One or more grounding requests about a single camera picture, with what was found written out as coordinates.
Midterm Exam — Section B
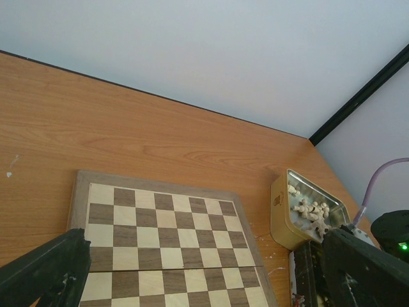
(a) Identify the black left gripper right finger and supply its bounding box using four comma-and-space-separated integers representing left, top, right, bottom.
321, 228, 408, 306

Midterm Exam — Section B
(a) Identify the pile of white chess pieces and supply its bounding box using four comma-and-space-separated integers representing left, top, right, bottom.
287, 181, 332, 242

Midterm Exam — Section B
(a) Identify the silver tin tray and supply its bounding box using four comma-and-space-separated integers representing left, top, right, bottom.
270, 169, 350, 251

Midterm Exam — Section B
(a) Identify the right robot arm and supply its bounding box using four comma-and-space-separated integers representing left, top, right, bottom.
371, 210, 409, 263

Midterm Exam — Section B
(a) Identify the gold tin tray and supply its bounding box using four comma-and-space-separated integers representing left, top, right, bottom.
289, 240, 334, 307

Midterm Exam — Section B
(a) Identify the wooden folding chess board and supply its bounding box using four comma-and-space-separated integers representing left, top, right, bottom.
68, 171, 277, 306

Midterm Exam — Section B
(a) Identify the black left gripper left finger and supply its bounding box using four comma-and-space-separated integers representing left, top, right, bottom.
1, 228, 91, 306

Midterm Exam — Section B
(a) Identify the black frame post right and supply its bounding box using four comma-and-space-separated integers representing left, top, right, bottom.
309, 45, 409, 146

